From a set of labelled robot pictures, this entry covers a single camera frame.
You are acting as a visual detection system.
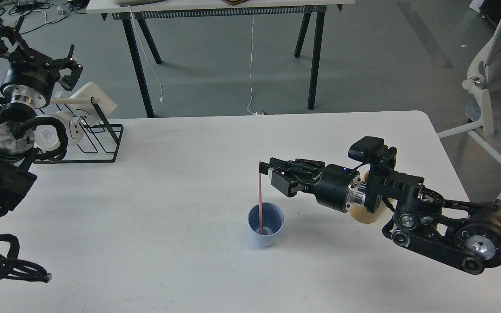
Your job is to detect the black wire dish rack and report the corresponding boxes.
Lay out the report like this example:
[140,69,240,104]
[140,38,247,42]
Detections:
[34,98,124,164]

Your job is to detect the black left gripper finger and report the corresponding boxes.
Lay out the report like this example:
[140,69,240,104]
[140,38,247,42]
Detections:
[50,44,84,91]
[0,17,31,63]

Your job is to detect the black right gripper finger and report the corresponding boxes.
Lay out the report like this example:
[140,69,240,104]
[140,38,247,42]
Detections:
[260,158,326,178]
[267,169,316,197]

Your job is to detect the black floor cables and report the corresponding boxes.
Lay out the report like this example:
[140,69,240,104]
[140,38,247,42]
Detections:
[0,0,88,47]

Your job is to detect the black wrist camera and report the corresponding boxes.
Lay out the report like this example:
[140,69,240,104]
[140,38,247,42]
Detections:
[348,136,397,169]

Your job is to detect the white hanging cable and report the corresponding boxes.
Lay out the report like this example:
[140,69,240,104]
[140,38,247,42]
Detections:
[246,15,269,116]

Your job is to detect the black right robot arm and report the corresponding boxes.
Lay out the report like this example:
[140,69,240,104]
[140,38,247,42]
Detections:
[259,158,501,275]

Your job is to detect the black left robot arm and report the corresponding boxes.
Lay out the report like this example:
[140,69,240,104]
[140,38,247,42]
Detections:
[0,17,83,283]

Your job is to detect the white cord with knot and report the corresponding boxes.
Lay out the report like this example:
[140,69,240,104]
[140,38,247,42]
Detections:
[128,5,165,103]

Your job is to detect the white square dish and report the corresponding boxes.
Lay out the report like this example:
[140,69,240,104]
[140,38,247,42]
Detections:
[69,82,117,118]

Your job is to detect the wooden cylindrical holder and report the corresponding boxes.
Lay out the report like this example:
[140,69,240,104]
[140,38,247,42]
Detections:
[348,171,389,224]

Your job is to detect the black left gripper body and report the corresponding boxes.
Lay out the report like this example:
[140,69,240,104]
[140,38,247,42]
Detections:
[0,59,61,109]

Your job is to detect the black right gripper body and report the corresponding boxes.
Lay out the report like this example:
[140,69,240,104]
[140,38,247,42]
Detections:
[305,164,360,213]

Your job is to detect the blue plastic cup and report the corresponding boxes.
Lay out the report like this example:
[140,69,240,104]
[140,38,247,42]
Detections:
[247,202,284,247]

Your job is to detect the white mug on rack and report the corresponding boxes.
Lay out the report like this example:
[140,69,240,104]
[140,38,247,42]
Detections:
[35,111,83,152]

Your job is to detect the white background table black legs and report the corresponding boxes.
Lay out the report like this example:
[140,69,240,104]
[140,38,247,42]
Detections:
[86,0,356,118]

